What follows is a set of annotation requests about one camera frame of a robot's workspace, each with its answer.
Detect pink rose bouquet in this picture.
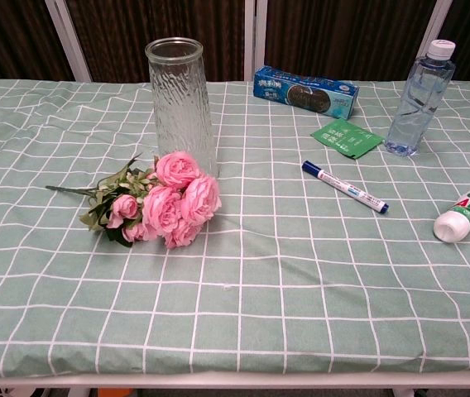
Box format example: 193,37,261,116
46,150,223,250

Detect green white checked tablecloth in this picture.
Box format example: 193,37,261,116
0,78,470,380

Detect clear glass cup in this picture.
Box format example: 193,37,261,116
144,36,219,179

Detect blue white marker pen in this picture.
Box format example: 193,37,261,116
301,160,391,214

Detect blue cookie box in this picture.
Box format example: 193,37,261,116
252,65,360,121

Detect green sachet packet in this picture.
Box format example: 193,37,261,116
309,118,385,160

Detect clear plastic water bottle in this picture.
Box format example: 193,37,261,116
383,39,457,157

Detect small white drink bottle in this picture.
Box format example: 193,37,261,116
433,185,470,244

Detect white partition post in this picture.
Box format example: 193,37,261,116
243,0,268,82
417,0,454,82
44,0,94,83

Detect white table frame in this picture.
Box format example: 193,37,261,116
0,369,470,390

